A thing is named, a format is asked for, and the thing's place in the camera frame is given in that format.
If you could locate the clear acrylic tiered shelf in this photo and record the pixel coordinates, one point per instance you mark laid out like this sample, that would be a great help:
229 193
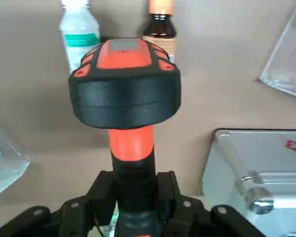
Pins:
12 168

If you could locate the orange black barcode scanner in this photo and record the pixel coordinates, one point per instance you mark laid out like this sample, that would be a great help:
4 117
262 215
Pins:
125 98

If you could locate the brown medicine bottle orange cap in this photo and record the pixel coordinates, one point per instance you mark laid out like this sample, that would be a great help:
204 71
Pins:
160 27

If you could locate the silver aluminium case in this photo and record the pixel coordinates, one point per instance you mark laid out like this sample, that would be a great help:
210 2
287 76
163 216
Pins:
261 158

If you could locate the white medicine bottle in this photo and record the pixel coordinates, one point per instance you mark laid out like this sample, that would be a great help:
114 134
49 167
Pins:
76 29

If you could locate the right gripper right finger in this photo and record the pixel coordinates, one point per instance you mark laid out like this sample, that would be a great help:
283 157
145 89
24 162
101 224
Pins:
187 217

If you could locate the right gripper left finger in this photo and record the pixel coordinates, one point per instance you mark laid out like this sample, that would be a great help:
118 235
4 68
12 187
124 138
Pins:
74 217

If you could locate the clear acrylic divided tray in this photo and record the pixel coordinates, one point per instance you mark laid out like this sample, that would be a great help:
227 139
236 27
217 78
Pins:
286 61

